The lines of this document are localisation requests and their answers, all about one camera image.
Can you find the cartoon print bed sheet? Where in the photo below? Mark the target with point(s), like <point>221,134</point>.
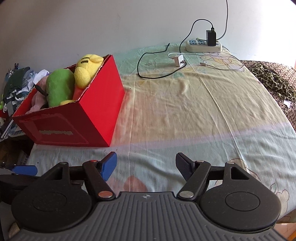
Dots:
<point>213,110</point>

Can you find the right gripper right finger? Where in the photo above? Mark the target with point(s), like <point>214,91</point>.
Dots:
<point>195,174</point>

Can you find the green plush toy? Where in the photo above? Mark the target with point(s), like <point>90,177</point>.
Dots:
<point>60,86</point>

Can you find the black power adapter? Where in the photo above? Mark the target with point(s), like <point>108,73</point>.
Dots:
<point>211,37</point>

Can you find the purple tissue pack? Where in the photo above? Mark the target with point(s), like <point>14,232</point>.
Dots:
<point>40,75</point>

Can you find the pink teddy bear plush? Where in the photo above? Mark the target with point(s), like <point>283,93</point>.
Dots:
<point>40,97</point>

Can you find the red cardboard box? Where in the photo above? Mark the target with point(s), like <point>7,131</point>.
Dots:
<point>88,122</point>

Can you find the white power strip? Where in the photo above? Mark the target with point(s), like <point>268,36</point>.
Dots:
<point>197,45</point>

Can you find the yellow tiger plush toy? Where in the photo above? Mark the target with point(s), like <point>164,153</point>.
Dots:
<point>85,70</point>

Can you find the white USB charger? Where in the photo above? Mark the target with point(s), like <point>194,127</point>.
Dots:
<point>179,60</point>

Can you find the leopard print cloth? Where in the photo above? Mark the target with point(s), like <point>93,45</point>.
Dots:
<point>272,81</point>

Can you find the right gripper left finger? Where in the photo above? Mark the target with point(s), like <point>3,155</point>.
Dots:
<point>96,175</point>

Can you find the brown patterned blanket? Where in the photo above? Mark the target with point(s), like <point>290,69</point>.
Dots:
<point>286,72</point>

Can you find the green striped garment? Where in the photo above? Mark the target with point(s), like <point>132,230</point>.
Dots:
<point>19,82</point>

